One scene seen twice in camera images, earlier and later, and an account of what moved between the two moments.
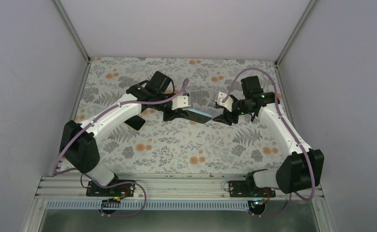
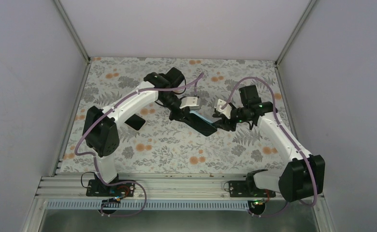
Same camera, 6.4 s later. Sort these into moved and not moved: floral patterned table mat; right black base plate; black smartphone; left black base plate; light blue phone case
Moved: black smartphone; light blue phone case
Not moved: right black base plate; floral patterned table mat; left black base plate
